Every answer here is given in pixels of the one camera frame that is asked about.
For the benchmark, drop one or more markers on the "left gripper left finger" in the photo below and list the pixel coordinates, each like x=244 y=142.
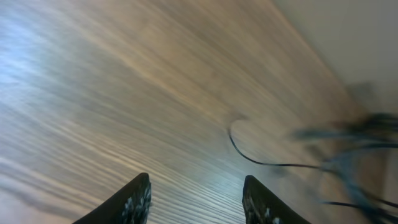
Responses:
x=129 y=205

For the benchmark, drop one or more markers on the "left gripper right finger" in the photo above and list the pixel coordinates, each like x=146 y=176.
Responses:
x=261 y=206

